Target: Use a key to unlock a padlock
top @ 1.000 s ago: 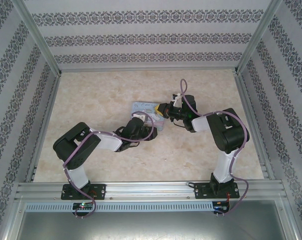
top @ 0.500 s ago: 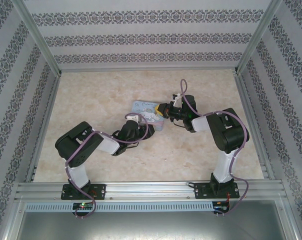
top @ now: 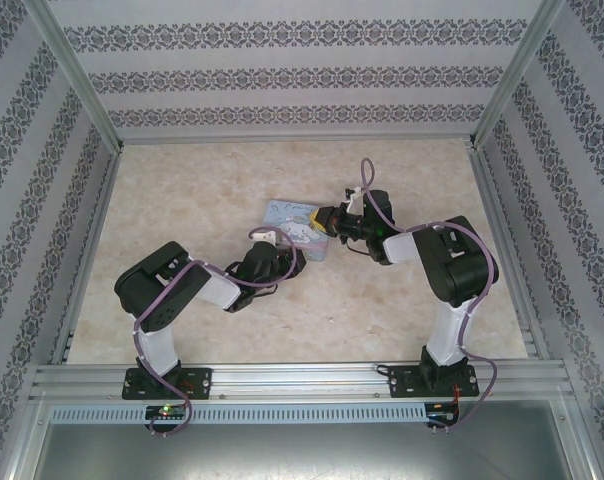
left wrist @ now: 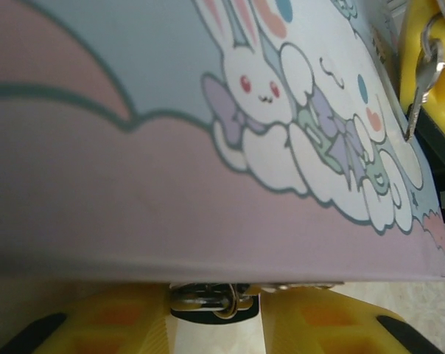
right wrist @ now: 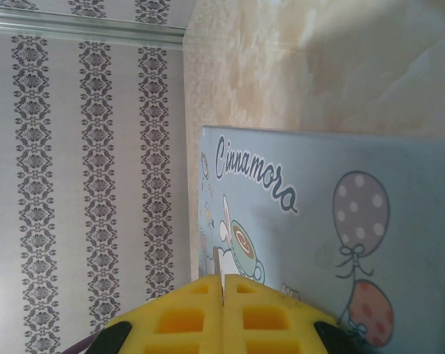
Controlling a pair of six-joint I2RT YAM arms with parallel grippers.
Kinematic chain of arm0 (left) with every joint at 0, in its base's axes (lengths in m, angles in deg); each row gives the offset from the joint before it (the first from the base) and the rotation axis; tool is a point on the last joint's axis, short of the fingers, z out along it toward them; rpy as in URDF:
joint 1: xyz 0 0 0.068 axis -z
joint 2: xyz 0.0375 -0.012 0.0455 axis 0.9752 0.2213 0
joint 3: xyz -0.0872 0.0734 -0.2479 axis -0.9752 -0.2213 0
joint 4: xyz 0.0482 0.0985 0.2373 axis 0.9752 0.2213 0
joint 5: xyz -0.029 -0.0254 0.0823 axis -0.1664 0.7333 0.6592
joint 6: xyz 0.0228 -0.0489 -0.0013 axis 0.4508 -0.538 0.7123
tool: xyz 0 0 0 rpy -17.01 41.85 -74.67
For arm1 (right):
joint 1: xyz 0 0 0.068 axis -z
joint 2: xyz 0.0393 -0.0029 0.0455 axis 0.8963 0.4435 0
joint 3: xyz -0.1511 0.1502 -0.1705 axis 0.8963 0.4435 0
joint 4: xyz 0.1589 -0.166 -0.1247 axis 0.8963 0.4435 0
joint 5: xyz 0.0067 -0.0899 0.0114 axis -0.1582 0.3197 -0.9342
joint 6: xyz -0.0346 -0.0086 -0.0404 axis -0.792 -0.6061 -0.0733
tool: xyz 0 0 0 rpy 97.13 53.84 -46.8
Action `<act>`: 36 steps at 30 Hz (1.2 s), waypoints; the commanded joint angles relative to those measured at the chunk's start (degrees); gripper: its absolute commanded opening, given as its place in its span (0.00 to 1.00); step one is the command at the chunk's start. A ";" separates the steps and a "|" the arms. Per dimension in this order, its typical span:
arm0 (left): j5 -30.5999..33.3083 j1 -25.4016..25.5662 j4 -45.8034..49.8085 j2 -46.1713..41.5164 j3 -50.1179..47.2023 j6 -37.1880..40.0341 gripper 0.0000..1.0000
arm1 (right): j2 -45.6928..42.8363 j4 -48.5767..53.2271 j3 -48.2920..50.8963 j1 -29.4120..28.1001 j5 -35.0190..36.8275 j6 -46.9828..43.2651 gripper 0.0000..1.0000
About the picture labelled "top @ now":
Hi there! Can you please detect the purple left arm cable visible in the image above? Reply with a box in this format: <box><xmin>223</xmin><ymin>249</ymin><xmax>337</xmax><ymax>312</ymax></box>
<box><xmin>131</xmin><ymin>227</ymin><xmax>301</xmax><ymax>437</ymax></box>

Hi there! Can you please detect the small circuit board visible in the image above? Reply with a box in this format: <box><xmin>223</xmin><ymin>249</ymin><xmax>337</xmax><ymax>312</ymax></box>
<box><xmin>427</xmin><ymin>409</ymin><xmax>461</xmax><ymax>427</ymax></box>
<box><xmin>145</xmin><ymin>404</ymin><xmax>189</xmax><ymax>421</ymax></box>

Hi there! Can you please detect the slotted grey cable duct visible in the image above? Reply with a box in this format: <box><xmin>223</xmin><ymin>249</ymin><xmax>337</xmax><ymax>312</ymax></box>
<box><xmin>48</xmin><ymin>403</ymin><xmax>429</xmax><ymax>424</ymax></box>

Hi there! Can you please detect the left small circuit board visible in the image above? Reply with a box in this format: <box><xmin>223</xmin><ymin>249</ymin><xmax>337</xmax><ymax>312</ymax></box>
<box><xmin>145</xmin><ymin>404</ymin><xmax>189</xmax><ymax>421</ymax></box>

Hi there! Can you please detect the right small circuit board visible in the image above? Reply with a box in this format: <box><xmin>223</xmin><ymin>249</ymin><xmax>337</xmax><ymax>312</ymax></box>
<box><xmin>427</xmin><ymin>409</ymin><xmax>461</xmax><ymax>427</ymax></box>

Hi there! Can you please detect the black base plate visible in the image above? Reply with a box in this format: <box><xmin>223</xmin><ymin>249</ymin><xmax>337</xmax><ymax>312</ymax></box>
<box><xmin>121</xmin><ymin>366</ymin><xmax>214</xmax><ymax>402</ymax></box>
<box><xmin>387</xmin><ymin>364</ymin><xmax>481</xmax><ymax>400</ymax></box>

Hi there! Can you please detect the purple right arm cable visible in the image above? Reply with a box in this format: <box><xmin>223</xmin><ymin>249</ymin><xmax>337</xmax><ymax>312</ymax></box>
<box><xmin>359</xmin><ymin>158</ymin><xmax>499</xmax><ymax>432</ymax></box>

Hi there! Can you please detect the aluminium mounting rail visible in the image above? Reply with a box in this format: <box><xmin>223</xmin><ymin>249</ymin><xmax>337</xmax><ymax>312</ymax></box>
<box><xmin>28</xmin><ymin>363</ymin><xmax>569</xmax><ymax>402</ymax></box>

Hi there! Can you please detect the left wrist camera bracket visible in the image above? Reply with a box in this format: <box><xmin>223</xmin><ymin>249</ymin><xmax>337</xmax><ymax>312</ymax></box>
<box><xmin>253</xmin><ymin>226</ymin><xmax>284</xmax><ymax>247</ymax></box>

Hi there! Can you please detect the aluminium frame post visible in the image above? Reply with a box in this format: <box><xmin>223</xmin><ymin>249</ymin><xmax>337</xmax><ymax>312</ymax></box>
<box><xmin>467</xmin><ymin>0</ymin><xmax>566</xmax><ymax>149</ymax></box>
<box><xmin>23</xmin><ymin>0</ymin><xmax>124</xmax><ymax>152</ymax></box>

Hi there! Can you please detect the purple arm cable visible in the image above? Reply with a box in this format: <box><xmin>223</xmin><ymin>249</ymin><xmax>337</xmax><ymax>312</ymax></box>
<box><xmin>359</xmin><ymin>158</ymin><xmax>499</xmax><ymax>432</ymax></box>
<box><xmin>131</xmin><ymin>227</ymin><xmax>301</xmax><ymax>437</ymax></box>

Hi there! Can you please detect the grey metal sheet panel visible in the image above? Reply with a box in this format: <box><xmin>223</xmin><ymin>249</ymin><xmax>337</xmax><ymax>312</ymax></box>
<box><xmin>5</xmin><ymin>399</ymin><xmax>599</xmax><ymax>480</ymax></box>

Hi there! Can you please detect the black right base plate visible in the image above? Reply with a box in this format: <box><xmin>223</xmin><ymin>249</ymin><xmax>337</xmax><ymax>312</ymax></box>
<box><xmin>387</xmin><ymin>364</ymin><xmax>481</xmax><ymax>400</ymax></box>

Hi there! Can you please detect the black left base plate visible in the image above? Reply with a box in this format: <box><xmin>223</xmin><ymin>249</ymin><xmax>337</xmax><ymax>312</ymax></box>
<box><xmin>121</xmin><ymin>366</ymin><xmax>214</xmax><ymax>402</ymax></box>

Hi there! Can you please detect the blue cartoon tin box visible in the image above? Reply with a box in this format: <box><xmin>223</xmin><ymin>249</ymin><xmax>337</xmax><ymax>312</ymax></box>
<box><xmin>261</xmin><ymin>199</ymin><xmax>332</xmax><ymax>264</ymax></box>

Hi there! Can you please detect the aluminium side rail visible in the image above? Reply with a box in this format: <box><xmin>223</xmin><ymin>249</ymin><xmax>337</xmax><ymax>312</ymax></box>
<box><xmin>48</xmin><ymin>148</ymin><xmax>124</xmax><ymax>366</ymax></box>
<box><xmin>468</xmin><ymin>146</ymin><xmax>551</xmax><ymax>359</ymax></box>

